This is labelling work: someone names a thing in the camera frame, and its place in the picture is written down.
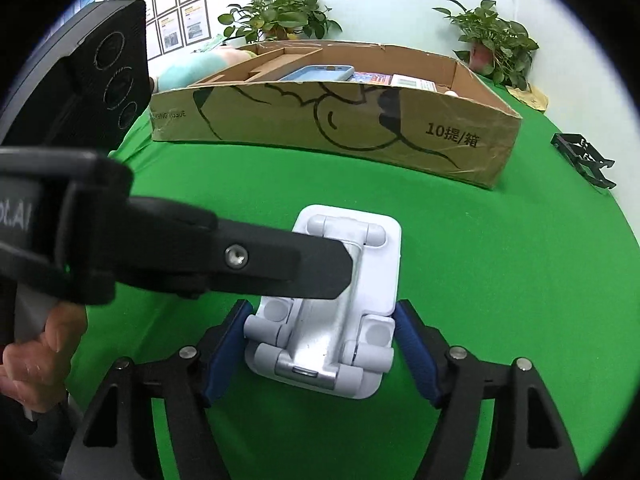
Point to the blue phone case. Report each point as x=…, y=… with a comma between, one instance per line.
x=320, y=72

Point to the black folding stand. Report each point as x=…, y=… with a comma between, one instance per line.
x=582, y=155

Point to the green tablecloth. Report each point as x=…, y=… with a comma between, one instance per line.
x=500, y=285

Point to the person's left hand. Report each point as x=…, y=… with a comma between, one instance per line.
x=35, y=365

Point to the white phone stand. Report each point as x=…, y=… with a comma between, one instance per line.
x=370, y=260

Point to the potted green plant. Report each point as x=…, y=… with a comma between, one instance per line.
x=495, y=40
x=280, y=15

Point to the green packet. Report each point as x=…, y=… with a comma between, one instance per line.
x=212, y=44

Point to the small cardboard tray box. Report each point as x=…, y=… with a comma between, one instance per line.
x=280, y=62

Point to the pink pig plush toy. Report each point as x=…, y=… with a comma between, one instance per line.
x=195, y=67

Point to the colourful picture book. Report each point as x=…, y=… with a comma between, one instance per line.
x=372, y=79

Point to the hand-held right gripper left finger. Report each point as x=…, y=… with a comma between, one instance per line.
x=225, y=350

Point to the large cardboard box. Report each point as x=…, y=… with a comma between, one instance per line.
x=350, y=130

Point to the white book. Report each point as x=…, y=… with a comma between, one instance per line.
x=412, y=82

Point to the yellow woven mat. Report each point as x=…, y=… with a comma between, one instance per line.
x=532, y=97

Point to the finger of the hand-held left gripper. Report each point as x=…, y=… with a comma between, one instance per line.
x=280, y=265

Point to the wall of framed certificates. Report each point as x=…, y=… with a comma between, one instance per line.
x=170, y=10

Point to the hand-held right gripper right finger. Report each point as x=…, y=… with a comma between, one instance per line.
x=415, y=350

